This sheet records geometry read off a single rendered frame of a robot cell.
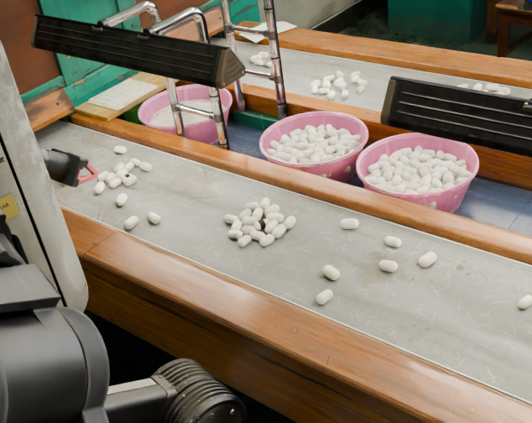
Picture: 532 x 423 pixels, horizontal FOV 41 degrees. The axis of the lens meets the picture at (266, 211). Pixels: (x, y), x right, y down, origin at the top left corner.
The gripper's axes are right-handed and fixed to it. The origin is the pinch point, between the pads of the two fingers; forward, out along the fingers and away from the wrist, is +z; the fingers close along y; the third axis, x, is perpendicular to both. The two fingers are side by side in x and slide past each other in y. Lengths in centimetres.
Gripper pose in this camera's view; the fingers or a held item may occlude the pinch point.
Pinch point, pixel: (94, 174)
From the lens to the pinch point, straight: 163.6
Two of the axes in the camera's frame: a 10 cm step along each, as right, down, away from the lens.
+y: -7.7, -2.6, 5.8
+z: 5.7, 1.3, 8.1
